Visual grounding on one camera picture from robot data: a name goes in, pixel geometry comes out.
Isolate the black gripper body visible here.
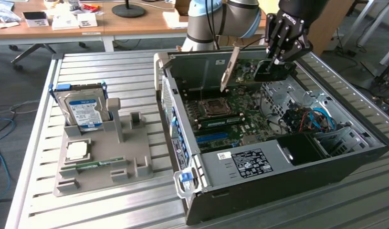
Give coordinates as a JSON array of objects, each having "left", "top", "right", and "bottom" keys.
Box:
[{"left": 275, "top": 0, "right": 329, "bottom": 41}]

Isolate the green graphics card black fan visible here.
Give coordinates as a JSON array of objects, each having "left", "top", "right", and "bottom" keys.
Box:
[{"left": 219, "top": 46, "right": 298, "bottom": 93}]

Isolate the brown cardboard box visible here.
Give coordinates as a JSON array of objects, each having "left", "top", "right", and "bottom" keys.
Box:
[{"left": 174, "top": 0, "right": 190, "bottom": 17}]

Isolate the white paper stack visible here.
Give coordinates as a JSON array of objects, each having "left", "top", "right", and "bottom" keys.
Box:
[{"left": 162, "top": 10, "right": 188, "bottom": 29}]

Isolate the green motherboard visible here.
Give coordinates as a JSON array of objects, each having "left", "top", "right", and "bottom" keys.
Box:
[{"left": 180, "top": 87, "right": 279, "bottom": 153}]

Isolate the CPU socket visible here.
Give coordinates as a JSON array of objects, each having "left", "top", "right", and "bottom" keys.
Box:
[{"left": 199, "top": 97, "right": 228, "bottom": 118}]

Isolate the green RAM stick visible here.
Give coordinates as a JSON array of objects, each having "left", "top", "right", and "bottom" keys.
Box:
[
  {"left": 200, "top": 116, "right": 243, "bottom": 129},
  {"left": 60, "top": 157, "right": 124, "bottom": 170}
]

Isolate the black round lamp base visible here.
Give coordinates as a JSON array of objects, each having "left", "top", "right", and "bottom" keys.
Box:
[{"left": 111, "top": 0, "right": 147, "bottom": 19}]

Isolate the blue expansion slot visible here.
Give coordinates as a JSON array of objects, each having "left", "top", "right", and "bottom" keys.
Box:
[{"left": 195, "top": 132, "right": 228, "bottom": 144}]

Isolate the red plastic item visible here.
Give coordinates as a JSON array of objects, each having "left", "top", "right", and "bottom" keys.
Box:
[{"left": 81, "top": 2, "right": 101, "bottom": 12}]

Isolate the silver power supply unit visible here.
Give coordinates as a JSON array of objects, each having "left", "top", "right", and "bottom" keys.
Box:
[{"left": 190, "top": 139, "right": 293, "bottom": 188}]

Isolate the small white printed box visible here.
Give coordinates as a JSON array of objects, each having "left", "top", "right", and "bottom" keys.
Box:
[{"left": 76, "top": 12, "right": 97, "bottom": 28}]

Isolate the black open PC case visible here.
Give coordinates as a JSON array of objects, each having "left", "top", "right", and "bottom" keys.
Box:
[{"left": 152, "top": 46, "right": 389, "bottom": 226}]

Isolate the white cardboard box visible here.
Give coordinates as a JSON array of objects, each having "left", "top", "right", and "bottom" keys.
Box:
[{"left": 51, "top": 14, "right": 80, "bottom": 31}]

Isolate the hard disk blue caddy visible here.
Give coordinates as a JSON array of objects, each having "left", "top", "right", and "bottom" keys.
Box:
[{"left": 48, "top": 81, "right": 113, "bottom": 132}]

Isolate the grey parts rack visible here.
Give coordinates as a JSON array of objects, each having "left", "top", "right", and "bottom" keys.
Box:
[{"left": 53, "top": 97, "right": 155, "bottom": 198}]

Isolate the black and white box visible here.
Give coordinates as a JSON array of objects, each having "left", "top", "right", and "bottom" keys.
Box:
[{"left": 23, "top": 11, "right": 51, "bottom": 28}]

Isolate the grey wheeled base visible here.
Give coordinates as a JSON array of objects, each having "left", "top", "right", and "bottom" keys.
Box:
[{"left": 9, "top": 42, "right": 88, "bottom": 72}]

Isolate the silver CPU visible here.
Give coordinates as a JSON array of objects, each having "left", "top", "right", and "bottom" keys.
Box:
[{"left": 65, "top": 142, "right": 89, "bottom": 161}]

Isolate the clear plastic bag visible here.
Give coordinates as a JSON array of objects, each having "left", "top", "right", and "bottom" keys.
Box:
[{"left": 0, "top": 6, "right": 23, "bottom": 22}]

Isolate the blue data wire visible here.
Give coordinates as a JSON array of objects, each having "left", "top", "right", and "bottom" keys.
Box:
[{"left": 311, "top": 108, "right": 337, "bottom": 131}]

